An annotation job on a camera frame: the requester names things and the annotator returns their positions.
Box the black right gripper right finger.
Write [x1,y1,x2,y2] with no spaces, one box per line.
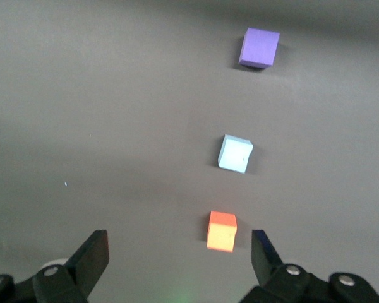
[239,229,379,303]

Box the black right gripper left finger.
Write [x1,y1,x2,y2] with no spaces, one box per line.
[0,229,110,303]

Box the light blue foam block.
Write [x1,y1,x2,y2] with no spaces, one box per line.
[217,134,254,175]

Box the orange foam block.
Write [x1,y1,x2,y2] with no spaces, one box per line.
[206,211,238,253]

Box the purple foam block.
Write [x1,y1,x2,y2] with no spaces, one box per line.
[238,27,280,69]

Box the dark grey table mat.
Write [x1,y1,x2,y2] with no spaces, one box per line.
[0,0,379,303]

